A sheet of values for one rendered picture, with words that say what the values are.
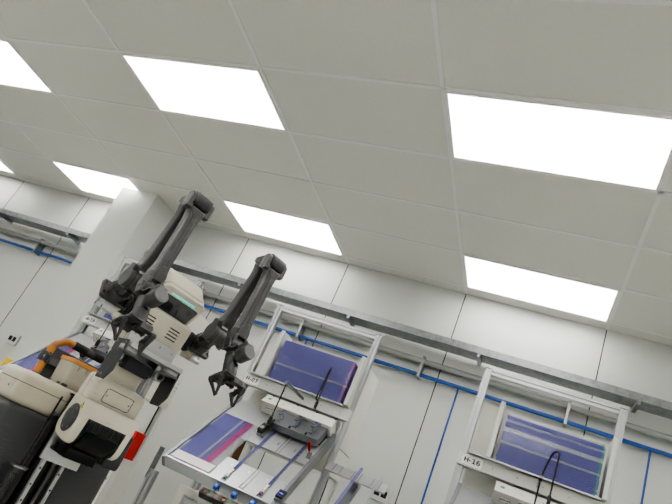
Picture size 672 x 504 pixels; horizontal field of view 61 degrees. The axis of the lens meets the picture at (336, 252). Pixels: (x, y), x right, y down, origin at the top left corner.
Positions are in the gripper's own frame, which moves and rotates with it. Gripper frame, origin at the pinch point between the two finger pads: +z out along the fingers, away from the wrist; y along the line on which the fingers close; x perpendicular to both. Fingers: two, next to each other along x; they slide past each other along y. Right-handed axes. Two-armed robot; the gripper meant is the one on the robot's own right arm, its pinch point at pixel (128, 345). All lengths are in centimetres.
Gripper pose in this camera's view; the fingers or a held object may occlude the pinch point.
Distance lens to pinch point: 201.3
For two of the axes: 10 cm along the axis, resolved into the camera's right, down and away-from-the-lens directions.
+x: -8.0, 3.9, 4.5
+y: 6.0, 5.9, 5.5
